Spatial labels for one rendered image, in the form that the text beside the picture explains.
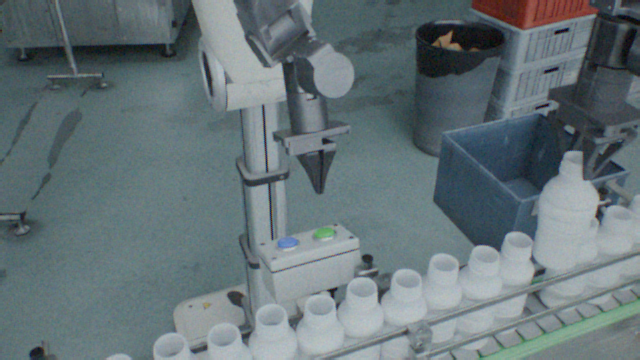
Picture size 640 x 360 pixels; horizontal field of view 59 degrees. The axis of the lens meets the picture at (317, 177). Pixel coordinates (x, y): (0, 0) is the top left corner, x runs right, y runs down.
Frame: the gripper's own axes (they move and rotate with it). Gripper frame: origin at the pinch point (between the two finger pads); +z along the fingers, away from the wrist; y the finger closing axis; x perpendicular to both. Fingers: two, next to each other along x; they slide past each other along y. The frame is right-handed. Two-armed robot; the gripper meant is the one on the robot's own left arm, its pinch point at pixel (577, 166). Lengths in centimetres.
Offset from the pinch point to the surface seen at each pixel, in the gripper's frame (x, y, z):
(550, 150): -53, 53, 41
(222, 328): 47.1, 1.8, 12.3
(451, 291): 17.2, -1.0, 15.0
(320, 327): 36.1, -1.4, 13.4
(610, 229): -10.2, -0.5, 13.3
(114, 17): 39, 373, 94
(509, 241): 5.7, 2.5, 12.9
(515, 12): -145, 180, 53
